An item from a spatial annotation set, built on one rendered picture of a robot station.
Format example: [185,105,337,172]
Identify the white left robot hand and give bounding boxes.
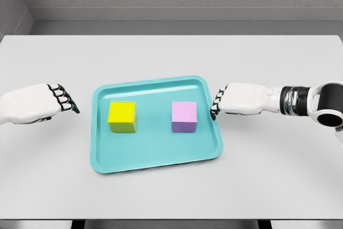
[11,83,80,124]

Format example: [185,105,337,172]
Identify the yellow cube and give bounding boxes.
[107,101,138,134]

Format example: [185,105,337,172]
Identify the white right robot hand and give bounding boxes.
[210,82,272,121]

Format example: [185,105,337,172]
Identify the pink cube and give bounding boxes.
[171,101,198,134]

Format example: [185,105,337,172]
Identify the teal plastic tray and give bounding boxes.
[90,75,224,175]

